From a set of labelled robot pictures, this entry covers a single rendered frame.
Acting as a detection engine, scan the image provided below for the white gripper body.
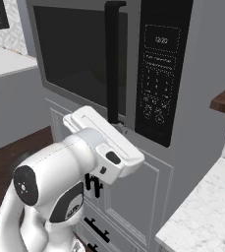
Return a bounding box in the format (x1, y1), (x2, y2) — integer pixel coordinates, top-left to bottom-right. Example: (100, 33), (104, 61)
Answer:
(62, 104), (146, 178)

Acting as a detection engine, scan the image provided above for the grey cupboard door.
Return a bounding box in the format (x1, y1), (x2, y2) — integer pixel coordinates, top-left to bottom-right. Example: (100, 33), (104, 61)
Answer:
(103, 149), (175, 252)

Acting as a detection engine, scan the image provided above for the grey microwave oven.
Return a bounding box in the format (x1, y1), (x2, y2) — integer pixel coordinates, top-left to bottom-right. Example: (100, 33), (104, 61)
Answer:
(25, 0), (195, 149)

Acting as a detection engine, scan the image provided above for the grey microwave door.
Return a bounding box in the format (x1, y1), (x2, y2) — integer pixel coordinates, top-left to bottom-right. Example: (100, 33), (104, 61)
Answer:
(25, 0), (141, 133)

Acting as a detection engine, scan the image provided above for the grey drawer front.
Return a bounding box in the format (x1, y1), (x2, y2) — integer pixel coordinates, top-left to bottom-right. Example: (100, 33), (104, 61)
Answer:
(74, 200), (151, 252)

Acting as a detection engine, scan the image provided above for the grey counter cupboard run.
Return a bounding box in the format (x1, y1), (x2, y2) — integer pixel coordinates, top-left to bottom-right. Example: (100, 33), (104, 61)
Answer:
(0, 66), (53, 155)

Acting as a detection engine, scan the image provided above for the black cupboard door handle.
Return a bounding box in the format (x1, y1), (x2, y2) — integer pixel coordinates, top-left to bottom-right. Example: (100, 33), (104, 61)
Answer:
(84, 173), (104, 199)

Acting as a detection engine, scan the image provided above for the black microwave door handle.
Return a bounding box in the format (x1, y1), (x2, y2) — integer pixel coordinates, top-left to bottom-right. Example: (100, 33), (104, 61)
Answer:
(104, 0), (128, 125)

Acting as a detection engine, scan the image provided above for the black drawer handle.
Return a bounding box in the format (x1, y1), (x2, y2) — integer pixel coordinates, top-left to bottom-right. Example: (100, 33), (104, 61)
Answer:
(86, 242), (99, 252)
(84, 217), (111, 243)

